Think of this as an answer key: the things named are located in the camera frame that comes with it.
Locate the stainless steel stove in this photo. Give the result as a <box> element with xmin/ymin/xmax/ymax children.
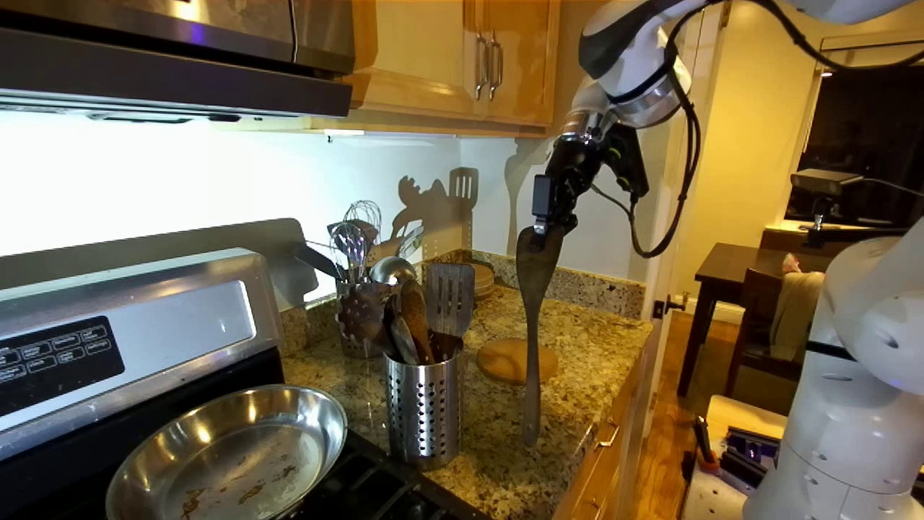
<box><xmin>0</xmin><ymin>219</ymin><xmax>484</xmax><ymax>520</ymax></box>

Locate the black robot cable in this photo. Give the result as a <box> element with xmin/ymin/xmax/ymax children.
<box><xmin>585</xmin><ymin>0</ymin><xmax>924</xmax><ymax>260</ymax></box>

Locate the dark television screen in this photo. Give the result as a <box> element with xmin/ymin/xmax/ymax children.
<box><xmin>785</xmin><ymin>66</ymin><xmax>924</xmax><ymax>225</ymax></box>

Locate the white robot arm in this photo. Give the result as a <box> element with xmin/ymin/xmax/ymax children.
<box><xmin>529</xmin><ymin>0</ymin><xmax>717</xmax><ymax>238</ymax></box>

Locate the wooden upper cabinet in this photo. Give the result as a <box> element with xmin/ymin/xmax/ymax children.
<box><xmin>353</xmin><ymin>0</ymin><xmax>561</xmax><ymax>134</ymax></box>

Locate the metal whisk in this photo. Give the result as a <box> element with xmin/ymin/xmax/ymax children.
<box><xmin>327</xmin><ymin>199</ymin><xmax>382</xmax><ymax>280</ymax></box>

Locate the wooden base cabinet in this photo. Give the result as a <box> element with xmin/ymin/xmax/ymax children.
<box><xmin>552</xmin><ymin>323</ymin><xmax>660</xmax><ymax>520</ymax></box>

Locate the dark wooden spoon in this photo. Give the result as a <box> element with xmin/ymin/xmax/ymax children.
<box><xmin>517</xmin><ymin>230</ymin><xmax>565</xmax><ymax>446</ymax></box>

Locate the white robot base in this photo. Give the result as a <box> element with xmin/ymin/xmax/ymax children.
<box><xmin>743</xmin><ymin>222</ymin><xmax>924</xmax><ymax>520</ymax></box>

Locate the stainless steel frying pan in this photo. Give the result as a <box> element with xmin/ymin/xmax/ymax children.
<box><xmin>107</xmin><ymin>384</ymin><xmax>350</xmax><ymax>520</ymax></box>

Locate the round cork trivet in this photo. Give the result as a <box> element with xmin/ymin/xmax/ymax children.
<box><xmin>476</xmin><ymin>338</ymin><xmax>558</xmax><ymax>384</ymax></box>

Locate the glass utensil jar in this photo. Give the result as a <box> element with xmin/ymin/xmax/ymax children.
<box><xmin>334</xmin><ymin>280</ymin><xmax>389</xmax><ymax>358</ymax></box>

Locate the dark wooden side table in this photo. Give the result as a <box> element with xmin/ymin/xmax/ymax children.
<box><xmin>676</xmin><ymin>243</ymin><xmax>799</xmax><ymax>396</ymax></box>

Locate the perforated steel utensil holder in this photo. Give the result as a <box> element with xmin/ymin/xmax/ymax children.
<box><xmin>383</xmin><ymin>357</ymin><xmax>463</xmax><ymax>468</ymax></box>

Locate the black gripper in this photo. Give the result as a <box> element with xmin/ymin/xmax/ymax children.
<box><xmin>530</xmin><ymin>113</ymin><xmax>650</xmax><ymax>234</ymax></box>

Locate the dark wooden spatula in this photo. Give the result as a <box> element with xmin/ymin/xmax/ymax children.
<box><xmin>389</xmin><ymin>284</ymin><xmax>432</xmax><ymax>365</ymax></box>

